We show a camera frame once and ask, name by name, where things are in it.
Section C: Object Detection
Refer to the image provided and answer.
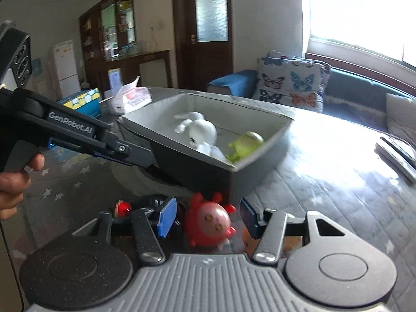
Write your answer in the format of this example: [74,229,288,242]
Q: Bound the white books on bed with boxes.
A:
[374,135,416,183]

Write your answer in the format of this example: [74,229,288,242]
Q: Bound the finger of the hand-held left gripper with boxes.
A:
[94,127,157,170]

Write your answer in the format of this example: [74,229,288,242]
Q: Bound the white rabbit toy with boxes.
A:
[174,112,233,163]

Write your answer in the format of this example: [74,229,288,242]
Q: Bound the person's left hand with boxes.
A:
[0,154,46,222]

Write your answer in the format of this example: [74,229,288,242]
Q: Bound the white tissue packet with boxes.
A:
[108,76,153,115]

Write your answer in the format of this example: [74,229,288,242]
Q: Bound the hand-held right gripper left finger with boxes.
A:
[72,198,179,264]

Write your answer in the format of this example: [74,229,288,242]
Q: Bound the white pillow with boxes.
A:
[385,93,416,139]

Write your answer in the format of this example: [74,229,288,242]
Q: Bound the grey quilted desktop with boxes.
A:
[0,86,416,312]

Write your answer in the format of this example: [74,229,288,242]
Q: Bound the dark wooden cabinet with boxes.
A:
[79,0,172,96]

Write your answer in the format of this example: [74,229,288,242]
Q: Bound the wooden door with glass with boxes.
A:
[172,0,235,91]

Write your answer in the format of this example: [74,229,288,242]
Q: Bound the blue box with yellow pattern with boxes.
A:
[58,88,102,119]

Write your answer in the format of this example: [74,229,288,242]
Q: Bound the window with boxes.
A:
[305,0,416,67]

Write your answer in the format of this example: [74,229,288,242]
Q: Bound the green sofa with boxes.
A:
[323,67,416,137]

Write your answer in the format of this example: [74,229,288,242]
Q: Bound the red round crab toy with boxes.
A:
[185,192,237,247]

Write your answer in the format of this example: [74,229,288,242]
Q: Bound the small red toy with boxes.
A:
[113,200,133,219]

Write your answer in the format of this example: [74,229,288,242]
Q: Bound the blue cushion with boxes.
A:
[207,69,259,97]

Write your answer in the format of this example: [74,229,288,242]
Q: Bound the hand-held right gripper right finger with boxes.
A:
[240,198,346,264]

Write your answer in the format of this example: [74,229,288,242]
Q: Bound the water dispenser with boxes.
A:
[32,58,48,93]

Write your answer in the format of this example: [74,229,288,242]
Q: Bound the green frog toy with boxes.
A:
[226,131,265,164]

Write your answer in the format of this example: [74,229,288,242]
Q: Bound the butterfly print pillow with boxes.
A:
[253,50,333,114]

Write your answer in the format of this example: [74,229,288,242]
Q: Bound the grey storage box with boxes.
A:
[116,92,295,196]

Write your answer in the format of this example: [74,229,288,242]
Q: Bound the orange toy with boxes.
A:
[242,229,262,255]

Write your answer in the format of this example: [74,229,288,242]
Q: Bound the white refrigerator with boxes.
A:
[52,40,82,101]

